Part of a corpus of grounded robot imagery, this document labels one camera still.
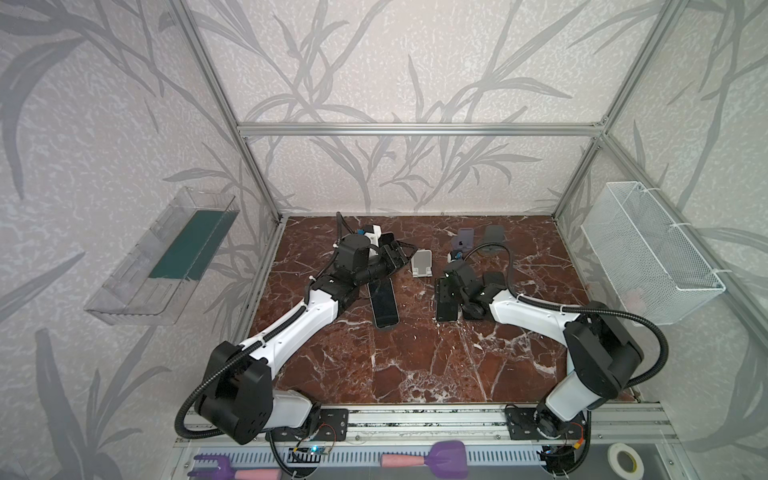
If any black smartphone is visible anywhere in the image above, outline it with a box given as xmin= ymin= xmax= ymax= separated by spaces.
xmin=462 ymin=301 xmax=488 ymax=321

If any grey round phone stand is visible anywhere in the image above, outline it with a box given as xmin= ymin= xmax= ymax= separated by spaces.
xmin=451 ymin=228 xmax=474 ymax=252

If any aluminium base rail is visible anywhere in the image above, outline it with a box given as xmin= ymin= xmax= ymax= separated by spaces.
xmin=179 ymin=403 xmax=679 ymax=448

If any clear plastic wall shelf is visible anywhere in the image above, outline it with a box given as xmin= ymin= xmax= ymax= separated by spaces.
xmin=84 ymin=187 xmax=240 ymax=326

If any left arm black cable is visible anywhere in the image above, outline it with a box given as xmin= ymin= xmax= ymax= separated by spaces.
xmin=173 ymin=299 xmax=307 ymax=440

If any white phone stand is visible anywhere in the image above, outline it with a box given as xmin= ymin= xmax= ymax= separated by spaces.
xmin=410 ymin=249 xmax=433 ymax=278

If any purple pink toy fork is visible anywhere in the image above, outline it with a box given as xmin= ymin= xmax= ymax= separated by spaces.
xmin=187 ymin=454 xmax=283 ymax=480

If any purple pink toy spatula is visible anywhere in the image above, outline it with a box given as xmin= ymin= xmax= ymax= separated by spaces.
xmin=380 ymin=440 xmax=469 ymax=479

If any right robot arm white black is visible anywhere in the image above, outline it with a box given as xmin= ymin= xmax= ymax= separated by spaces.
xmin=435 ymin=260 xmax=644 ymax=437

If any grey front phone stand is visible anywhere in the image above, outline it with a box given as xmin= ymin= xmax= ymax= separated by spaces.
xmin=479 ymin=225 xmax=505 ymax=257

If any white wire mesh basket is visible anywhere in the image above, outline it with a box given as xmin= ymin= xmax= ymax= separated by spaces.
xmin=581 ymin=181 xmax=726 ymax=326

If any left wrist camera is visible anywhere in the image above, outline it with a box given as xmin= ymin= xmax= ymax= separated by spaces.
xmin=357 ymin=225 xmax=382 ymax=246

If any large smartphone silver edge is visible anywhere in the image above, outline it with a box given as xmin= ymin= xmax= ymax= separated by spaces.
xmin=368 ymin=278 xmax=400 ymax=330

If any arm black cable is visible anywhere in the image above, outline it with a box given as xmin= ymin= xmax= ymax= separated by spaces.
xmin=461 ymin=241 xmax=670 ymax=389
xmin=173 ymin=299 xmax=307 ymax=440

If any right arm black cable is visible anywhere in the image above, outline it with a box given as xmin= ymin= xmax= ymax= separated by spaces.
xmin=461 ymin=241 xmax=670 ymax=389

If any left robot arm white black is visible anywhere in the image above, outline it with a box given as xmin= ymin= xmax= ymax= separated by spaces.
xmin=174 ymin=232 xmax=417 ymax=445

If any white tape roll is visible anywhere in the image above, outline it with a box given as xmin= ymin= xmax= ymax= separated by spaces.
xmin=607 ymin=443 xmax=645 ymax=480

